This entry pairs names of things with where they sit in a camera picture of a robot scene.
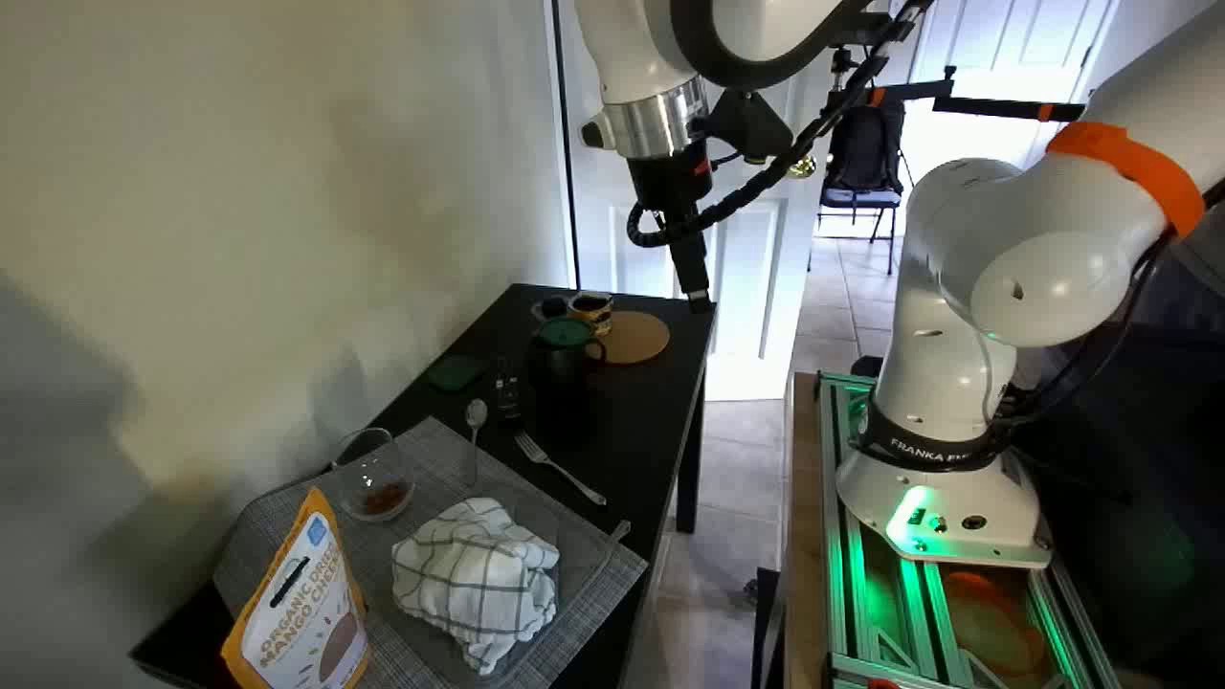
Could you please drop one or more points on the round cork coaster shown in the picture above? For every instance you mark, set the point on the round cork coaster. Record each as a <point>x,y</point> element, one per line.
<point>635,339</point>

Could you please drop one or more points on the black backpack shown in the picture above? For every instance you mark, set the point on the black backpack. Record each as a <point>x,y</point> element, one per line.
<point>866,147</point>

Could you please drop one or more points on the orange snack packet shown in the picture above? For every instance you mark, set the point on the orange snack packet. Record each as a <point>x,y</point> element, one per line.
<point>296,615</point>

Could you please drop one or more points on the white checkered cloth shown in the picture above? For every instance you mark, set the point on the white checkered cloth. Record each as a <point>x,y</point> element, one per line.
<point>480,578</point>

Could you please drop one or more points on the dark green mug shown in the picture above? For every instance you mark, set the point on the dark green mug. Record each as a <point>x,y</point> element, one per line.
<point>560,364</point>

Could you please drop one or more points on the small brown cup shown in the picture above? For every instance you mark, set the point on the small brown cup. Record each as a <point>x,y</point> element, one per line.
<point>381,501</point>

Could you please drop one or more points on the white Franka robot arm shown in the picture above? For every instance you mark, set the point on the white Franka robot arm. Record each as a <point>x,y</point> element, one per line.
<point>1021,254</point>

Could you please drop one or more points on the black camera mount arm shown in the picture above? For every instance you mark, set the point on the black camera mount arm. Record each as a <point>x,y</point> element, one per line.
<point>980,108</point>

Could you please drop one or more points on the silver spoon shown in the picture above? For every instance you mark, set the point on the silver spoon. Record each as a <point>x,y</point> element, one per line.
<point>475,414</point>

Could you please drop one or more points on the white panel door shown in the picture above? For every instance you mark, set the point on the white panel door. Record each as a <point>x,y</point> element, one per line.
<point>753,308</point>

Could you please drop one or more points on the green lit metal frame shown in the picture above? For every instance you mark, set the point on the green lit metal frame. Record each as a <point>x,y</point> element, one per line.
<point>894,600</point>

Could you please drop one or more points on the wooden board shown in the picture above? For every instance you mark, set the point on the wooden board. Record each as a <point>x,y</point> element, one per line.
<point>805,548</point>

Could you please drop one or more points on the silver fork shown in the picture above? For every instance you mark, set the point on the silver fork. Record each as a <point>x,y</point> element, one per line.
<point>555,470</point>

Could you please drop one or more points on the orange disc under frame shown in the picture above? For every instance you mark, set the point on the orange disc under frame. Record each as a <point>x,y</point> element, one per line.
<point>1002,624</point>

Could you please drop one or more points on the small black remote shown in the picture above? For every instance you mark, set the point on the small black remote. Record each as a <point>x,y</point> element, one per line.
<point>507,399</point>

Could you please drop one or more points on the small black container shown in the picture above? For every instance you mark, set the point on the small black container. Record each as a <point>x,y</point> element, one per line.
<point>547,308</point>

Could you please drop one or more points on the yellow patterned cup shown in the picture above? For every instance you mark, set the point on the yellow patterned cup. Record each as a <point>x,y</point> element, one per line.
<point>589,308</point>

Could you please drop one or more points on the blue folding chair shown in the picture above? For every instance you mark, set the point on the blue folding chair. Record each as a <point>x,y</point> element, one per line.
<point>859,196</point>

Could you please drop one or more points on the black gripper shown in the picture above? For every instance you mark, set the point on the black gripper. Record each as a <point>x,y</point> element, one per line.
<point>675,193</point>

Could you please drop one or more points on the brass door knob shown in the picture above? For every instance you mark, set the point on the brass door knob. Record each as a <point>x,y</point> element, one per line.
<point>800,166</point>

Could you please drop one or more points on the grey grid mat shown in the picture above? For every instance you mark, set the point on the grey grid mat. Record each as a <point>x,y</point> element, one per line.
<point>577,543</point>

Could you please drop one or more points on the black table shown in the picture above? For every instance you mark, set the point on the black table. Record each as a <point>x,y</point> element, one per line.
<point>635,414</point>

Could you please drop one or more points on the green round lid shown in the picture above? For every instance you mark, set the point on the green round lid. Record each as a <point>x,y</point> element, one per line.
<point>454,372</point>

